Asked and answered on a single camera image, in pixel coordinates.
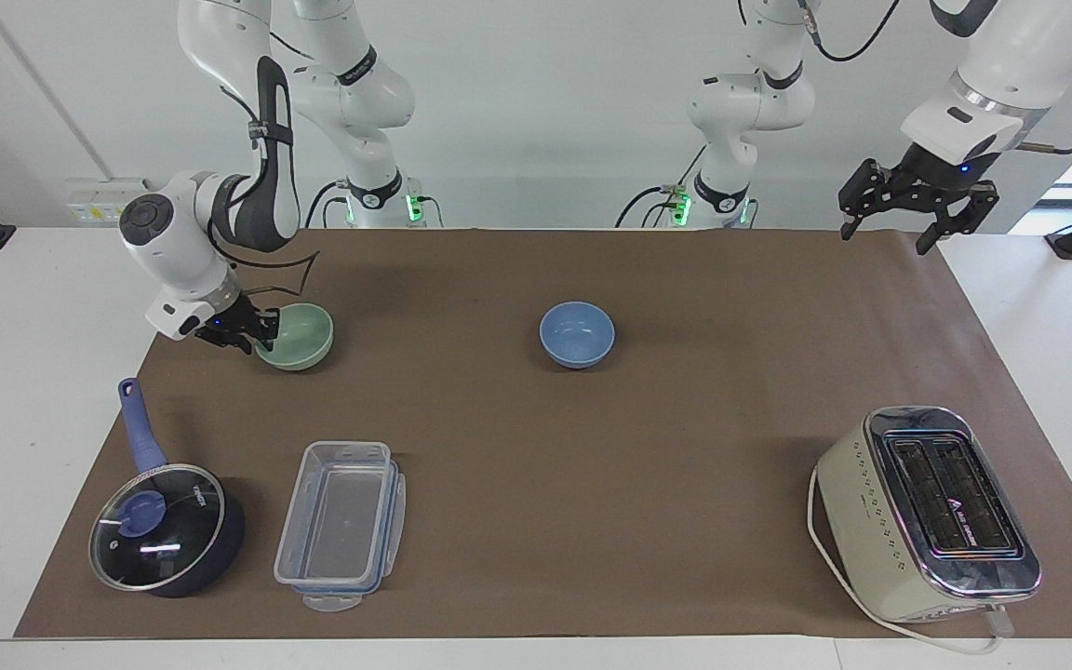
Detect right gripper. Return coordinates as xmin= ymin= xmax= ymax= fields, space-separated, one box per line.
xmin=194 ymin=292 xmax=282 ymax=356

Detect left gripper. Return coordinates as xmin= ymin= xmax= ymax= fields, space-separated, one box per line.
xmin=837 ymin=141 xmax=1001 ymax=256

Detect green bowl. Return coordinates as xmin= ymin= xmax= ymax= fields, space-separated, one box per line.
xmin=254 ymin=302 xmax=335 ymax=373

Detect blue bowl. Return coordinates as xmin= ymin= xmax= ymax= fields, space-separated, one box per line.
xmin=539 ymin=301 xmax=616 ymax=370

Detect clear plastic container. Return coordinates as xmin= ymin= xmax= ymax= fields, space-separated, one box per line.
xmin=273 ymin=440 xmax=408 ymax=613

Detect dark blue saucepan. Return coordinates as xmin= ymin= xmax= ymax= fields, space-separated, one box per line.
xmin=89 ymin=377 xmax=248 ymax=599

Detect glass pot lid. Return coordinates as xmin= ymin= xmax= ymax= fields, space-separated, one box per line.
xmin=89 ymin=462 xmax=226 ymax=593

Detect cream toaster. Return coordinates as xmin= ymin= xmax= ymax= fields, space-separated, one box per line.
xmin=814 ymin=405 xmax=1043 ymax=623

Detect white wall socket strip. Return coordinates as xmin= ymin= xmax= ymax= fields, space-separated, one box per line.
xmin=64 ymin=177 xmax=152 ymax=225

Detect white toaster cord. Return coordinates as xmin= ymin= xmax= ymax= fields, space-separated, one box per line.
xmin=807 ymin=463 xmax=1014 ymax=656

